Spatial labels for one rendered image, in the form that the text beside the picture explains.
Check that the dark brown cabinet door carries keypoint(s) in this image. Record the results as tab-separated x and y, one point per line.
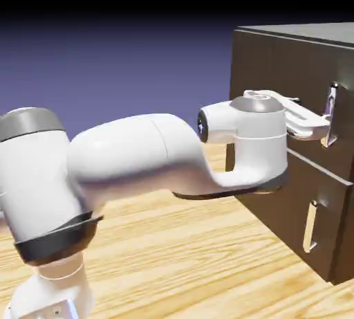
276	70
290	213

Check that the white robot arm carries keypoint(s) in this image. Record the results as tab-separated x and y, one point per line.
132	147

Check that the dark brown wooden cabinet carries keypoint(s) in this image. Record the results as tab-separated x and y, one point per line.
309	32

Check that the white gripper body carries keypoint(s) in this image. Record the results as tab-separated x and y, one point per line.
301	119

